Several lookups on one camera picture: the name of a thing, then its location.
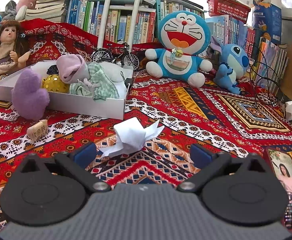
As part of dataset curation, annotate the white paper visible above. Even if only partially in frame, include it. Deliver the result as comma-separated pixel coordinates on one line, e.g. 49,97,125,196
100,117,164,158

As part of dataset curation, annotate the green checkered cloth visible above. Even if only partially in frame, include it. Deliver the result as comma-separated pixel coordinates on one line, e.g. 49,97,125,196
69,62,119,100

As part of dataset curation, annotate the purple plush monster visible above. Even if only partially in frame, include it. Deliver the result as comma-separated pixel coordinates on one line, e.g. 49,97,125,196
11,68,50,121

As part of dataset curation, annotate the lilac knit sock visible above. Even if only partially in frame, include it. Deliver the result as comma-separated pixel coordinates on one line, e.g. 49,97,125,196
57,54,90,84

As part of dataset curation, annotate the white fluffy plush cat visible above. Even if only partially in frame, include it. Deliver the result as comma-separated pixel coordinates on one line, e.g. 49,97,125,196
100,62,133,82

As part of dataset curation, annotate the blue floral cloth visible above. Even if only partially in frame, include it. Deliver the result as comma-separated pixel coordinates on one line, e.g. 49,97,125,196
46,64,59,75

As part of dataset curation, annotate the white cardboard box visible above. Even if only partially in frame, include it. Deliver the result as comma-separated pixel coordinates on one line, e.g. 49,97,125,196
0,70,128,120

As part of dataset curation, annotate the Stitch plush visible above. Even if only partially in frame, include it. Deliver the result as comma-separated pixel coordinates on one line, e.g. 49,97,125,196
210,36,249,94

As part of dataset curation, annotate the black miniature bicycle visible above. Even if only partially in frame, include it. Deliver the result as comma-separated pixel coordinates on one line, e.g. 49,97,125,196
91,42,140,70

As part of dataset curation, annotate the Doraemon plush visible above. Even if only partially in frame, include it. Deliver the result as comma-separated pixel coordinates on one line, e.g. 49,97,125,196
145,11,213,88

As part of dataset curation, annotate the brown haired baby doll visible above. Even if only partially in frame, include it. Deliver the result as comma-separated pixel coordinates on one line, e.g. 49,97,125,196
0,20,30,75

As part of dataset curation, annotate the row of upright books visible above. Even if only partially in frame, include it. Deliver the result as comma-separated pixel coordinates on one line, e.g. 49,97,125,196
68,0,289,96

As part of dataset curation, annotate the red plastic basket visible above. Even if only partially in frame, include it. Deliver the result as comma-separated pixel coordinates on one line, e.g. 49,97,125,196
207,0,250,24

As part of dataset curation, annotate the stack of grey books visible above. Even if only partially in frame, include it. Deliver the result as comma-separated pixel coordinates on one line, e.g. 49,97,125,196
25,0,70,23

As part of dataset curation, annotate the blue cardboard box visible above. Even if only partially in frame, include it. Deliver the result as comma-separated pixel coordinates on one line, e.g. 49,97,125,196
253,0,282,44

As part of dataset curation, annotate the grey cloth bundle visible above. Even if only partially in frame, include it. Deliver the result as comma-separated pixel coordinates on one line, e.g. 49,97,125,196
2,0,17,21

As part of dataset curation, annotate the pink bunny plush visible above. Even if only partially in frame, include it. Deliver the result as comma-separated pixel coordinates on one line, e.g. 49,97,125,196
15,0,37,22

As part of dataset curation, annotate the black cable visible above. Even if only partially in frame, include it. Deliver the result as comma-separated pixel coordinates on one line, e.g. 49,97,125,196
248,42,284,107

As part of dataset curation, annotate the white pipe frame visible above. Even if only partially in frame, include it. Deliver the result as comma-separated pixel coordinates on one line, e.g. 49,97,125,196
97,0,141,52

